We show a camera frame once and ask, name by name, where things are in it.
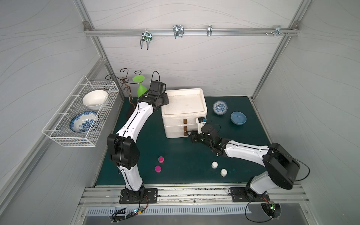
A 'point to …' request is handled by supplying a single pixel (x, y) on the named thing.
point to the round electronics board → (273, 210)
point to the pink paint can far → (161, 160)
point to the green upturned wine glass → (141, 89)
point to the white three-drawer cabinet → (186, 105)
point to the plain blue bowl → (238, 117)
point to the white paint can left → (214, 165)
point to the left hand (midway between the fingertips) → (166, 98)
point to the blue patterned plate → (82, 122)
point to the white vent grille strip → (172, 210)
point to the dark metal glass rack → (135, 71)
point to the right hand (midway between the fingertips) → (189, 131)
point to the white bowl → (93, 99)
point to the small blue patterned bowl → (220, 107)
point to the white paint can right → (223, 172)
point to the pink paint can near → (158, 168)
